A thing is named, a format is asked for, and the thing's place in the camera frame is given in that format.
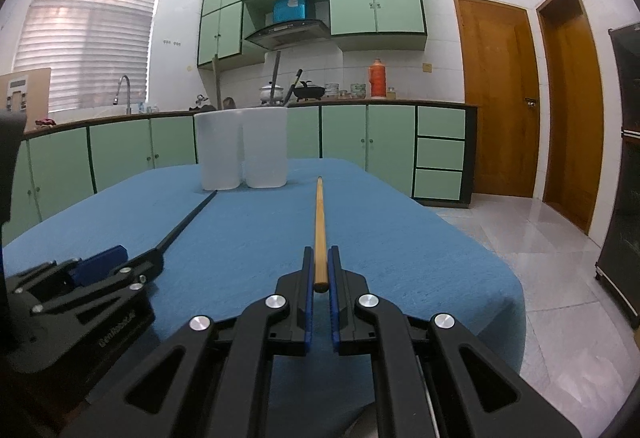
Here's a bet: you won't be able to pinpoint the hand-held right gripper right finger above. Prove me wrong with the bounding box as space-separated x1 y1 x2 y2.
327 245 581 438

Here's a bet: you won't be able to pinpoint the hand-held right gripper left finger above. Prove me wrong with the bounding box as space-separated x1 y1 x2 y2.
60 245 317 438

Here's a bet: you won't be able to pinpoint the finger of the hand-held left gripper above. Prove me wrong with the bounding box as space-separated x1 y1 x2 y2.
67 245 129 289
30 250 166 316

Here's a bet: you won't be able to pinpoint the thick wooden chopstick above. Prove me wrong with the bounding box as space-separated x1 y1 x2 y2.
314 176 331 294

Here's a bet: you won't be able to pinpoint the black chopstick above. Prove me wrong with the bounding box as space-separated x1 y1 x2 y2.
150 189 219 269

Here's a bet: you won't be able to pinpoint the blue tablecloth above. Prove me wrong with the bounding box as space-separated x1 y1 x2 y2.
0 158 526 438

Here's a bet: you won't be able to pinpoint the chrome kitchen faucet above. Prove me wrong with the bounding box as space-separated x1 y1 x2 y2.
112 74 133 115

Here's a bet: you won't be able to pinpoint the green kitchen base cabinets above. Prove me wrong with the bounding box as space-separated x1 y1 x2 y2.
0 100 478 249

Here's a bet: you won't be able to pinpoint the cardboard box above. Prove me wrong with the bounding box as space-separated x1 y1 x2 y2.
0 68 52 125

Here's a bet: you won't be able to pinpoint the black wok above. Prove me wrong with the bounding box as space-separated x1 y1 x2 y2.
292 80 326 100

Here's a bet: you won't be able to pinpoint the silver cooking pot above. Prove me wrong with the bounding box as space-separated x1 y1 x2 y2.
259 82 285 106

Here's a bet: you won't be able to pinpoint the window blinds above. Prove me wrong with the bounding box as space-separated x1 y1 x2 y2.
12 0 163 114

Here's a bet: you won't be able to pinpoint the orange thermos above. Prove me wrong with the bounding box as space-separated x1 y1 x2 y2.
369 58 387 99

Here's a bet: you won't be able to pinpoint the black range hood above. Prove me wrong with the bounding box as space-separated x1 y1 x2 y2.
243 19 331 51

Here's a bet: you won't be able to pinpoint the blue box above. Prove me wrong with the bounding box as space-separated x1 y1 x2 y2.
272 0 307 24

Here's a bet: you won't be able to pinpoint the black cabinet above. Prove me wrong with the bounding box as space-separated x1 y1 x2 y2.
595 23 640 329

